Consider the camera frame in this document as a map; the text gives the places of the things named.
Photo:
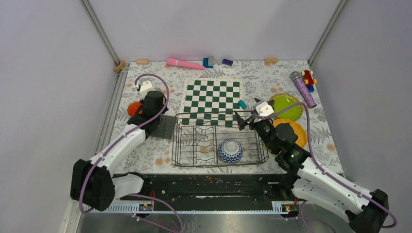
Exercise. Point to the orange dotted plate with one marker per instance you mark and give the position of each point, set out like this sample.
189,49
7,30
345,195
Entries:
302,140

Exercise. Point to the teal rectangular block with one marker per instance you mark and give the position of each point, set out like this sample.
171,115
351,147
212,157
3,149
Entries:
242,104

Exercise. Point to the pink cylindrical toy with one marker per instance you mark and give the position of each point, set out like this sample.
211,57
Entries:
179,63

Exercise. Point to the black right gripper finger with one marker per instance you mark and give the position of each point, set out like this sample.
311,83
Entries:
263,106
242,123

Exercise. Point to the wooden block back left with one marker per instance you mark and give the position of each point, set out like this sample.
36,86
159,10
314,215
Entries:
142,61

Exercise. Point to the orange mug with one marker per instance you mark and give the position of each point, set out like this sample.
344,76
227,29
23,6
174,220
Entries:
134,108

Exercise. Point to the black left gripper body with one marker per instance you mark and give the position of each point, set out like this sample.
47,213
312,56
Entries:
164,109

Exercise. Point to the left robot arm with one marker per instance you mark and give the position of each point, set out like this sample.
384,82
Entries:
92,181

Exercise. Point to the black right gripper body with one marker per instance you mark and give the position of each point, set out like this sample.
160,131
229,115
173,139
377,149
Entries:
264,128

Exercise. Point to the green white chessboard mat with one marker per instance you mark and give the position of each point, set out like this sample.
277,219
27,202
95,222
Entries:
210,102

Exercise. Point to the grey lego baseplate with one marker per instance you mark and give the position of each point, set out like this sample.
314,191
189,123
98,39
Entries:
166,128

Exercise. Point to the blue grey lego bricks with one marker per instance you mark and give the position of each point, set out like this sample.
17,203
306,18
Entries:
208,62

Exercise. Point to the blue white patterned bowl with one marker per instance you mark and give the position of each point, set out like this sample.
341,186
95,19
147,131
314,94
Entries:
230,151

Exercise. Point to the purple lego brick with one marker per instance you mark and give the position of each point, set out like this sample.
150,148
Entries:
227,62

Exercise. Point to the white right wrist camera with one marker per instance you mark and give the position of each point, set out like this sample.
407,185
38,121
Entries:
263,114

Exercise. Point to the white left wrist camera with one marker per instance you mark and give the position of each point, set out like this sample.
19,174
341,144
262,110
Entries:
144,88

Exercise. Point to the wooden block back right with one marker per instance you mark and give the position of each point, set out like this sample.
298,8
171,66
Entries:
270,61

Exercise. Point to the floral tablecloth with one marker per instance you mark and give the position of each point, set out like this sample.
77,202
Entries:
154,156

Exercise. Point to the wooden corner block left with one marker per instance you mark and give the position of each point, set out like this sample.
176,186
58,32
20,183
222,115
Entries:
119,67

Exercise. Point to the purple glitter microphone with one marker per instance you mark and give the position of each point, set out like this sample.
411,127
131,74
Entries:
300,85

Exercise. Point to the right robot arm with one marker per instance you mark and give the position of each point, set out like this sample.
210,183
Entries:
307,179

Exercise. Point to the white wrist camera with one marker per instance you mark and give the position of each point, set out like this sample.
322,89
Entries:
263,114
144,88

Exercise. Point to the metal wire dish rack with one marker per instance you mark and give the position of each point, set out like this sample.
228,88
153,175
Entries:
198,136

